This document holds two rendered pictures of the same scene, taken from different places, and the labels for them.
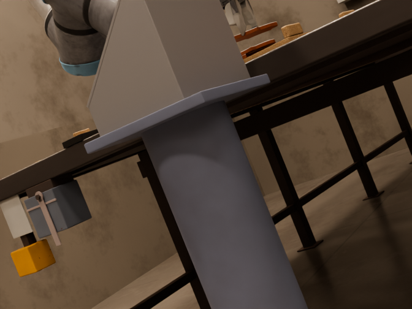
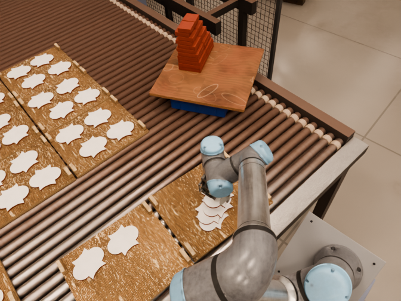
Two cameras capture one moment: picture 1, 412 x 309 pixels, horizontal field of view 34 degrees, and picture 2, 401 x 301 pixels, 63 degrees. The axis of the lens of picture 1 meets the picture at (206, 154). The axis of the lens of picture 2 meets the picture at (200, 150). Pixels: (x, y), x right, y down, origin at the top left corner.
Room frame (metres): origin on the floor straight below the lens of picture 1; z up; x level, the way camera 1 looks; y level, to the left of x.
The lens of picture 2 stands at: (1.59, 0.44, 2.17)
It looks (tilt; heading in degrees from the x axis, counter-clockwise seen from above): 52 degrees down; 285
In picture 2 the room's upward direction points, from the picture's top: 6 degrees counter-clockwise
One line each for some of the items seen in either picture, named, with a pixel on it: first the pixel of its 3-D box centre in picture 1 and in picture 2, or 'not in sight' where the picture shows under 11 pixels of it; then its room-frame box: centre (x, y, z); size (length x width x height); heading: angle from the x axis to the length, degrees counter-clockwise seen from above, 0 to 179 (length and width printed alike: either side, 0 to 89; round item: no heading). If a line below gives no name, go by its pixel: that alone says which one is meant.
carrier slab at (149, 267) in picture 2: not in sight; (124, 263); (2.04, 0.09, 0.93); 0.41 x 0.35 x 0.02; 49
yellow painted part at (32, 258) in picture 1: (23, 233); not in sight; (2.06, 0.60, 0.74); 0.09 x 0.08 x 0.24; 52
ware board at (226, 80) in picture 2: not in sight; (209, 71); (1.89, -0.96, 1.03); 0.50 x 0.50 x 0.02; 83
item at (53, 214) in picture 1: (56, 211); not in sight; (1.95, 0.46, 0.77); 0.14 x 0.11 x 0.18; 52
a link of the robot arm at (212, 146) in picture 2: not in sight; (212, 153); (1.73, -0.20, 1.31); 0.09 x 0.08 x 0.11; 110
